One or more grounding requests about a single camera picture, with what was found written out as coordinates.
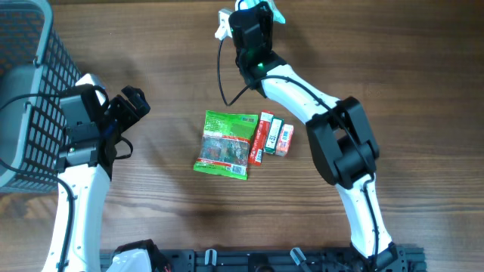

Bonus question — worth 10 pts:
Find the green snack bag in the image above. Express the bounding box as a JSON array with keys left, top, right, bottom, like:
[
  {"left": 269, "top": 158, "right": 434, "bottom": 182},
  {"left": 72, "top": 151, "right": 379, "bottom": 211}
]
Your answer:
[{"left": 194, "top": 110, "right": 259, "bottom": 180}]

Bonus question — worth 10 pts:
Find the red stick sachet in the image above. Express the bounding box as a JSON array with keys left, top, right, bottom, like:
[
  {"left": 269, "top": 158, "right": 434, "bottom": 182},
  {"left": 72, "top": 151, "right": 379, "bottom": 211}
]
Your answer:
[{"left": 248, "top": 110, "right": 274, "bottom": 166}]

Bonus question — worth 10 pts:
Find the mint wet wipes pack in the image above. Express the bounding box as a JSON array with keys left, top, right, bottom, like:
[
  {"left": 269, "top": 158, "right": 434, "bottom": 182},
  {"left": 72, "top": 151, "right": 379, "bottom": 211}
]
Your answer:
[{"left": 246, "top": 0, "right": 286, "bottom": 24}]

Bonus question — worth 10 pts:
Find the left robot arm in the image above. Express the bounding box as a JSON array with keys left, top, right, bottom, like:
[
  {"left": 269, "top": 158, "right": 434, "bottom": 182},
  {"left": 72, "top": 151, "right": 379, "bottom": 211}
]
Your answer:
[{"left": 42, "top": 74, "right": 150, "bottom": 271}]

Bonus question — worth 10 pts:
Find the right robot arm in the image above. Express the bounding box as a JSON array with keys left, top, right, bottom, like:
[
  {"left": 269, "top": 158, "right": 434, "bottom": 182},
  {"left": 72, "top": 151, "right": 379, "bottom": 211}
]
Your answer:
[{"left": 219, "top": 1, "right": 398, "bottom": 271}]

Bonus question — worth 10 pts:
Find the white barcode scanner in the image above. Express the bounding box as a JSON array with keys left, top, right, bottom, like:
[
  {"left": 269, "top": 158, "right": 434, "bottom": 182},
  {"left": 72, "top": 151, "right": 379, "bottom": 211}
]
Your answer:
[{"left": 235, "top": 0, "right": 249, "bottom": 11}]

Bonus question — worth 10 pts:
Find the grey mesh basket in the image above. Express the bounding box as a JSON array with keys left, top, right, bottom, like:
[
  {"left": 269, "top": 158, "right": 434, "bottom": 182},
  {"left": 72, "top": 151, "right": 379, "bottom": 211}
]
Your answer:
[{"left": 1, "top": 0, "right": 81, "bottom": 193}]

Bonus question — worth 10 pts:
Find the green white medicine box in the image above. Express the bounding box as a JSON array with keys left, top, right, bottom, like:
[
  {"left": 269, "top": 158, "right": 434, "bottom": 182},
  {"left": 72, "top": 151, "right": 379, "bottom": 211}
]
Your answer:
[{"left": 264, "top": 117, "right": 284, "bottom": 154}]

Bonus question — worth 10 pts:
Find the pink tissue pack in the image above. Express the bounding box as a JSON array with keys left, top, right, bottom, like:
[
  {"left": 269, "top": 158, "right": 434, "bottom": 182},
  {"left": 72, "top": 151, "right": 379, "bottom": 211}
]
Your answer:
[{"left": 275, "top": 124, "right": 294, "bottom": 156}]

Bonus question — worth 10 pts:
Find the left camera cable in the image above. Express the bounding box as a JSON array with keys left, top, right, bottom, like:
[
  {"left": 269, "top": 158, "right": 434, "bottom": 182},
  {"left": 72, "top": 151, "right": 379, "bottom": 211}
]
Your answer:
[{"left": 0, "top": 85, "right": 134, "bottom": 272}]

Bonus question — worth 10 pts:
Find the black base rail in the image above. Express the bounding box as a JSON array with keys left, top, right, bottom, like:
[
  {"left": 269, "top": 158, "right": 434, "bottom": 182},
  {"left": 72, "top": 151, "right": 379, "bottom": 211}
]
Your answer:
[{"left": 100, "top": 247, "right": 427, "bottom": 272}]

